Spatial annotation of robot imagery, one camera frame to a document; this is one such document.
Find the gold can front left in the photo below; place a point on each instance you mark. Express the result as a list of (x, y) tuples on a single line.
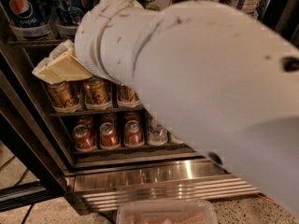
[(65, 98)]

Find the water bottle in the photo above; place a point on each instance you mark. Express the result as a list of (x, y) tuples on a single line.
[(157, 133), (175, 140)]

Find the water bottle middle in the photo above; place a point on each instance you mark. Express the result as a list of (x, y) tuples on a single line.
[(175, 140)]

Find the red can front right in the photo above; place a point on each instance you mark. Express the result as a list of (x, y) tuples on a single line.
[(133, 136)]

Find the gold can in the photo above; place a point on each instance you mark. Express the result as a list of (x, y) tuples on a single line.
[(65, 98), (97, 91), (127, 97)]

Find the clear plastic food container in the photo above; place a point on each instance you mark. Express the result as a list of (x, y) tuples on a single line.
[(166, 212)]

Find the water bottle left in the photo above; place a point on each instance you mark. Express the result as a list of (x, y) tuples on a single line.
[(157, 133)]

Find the blue pepsi can with portrait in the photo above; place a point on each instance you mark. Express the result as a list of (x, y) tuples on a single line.
[(70, 14)]

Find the red can front left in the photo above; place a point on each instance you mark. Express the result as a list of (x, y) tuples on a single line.
[(84, 139)]

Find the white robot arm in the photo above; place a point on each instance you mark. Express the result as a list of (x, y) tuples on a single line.
[(213, 76)]

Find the gold can front right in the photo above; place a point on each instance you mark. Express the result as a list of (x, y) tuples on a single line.
[(127, 97)]

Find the gold can front middle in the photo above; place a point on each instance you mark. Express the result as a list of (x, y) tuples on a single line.
[(97, 91)]

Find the red can front middle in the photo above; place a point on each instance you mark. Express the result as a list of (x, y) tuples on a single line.
[(109, 137)]

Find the red can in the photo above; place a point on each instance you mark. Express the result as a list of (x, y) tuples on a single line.
[(133, 136), (84, 139), (109, 137)]

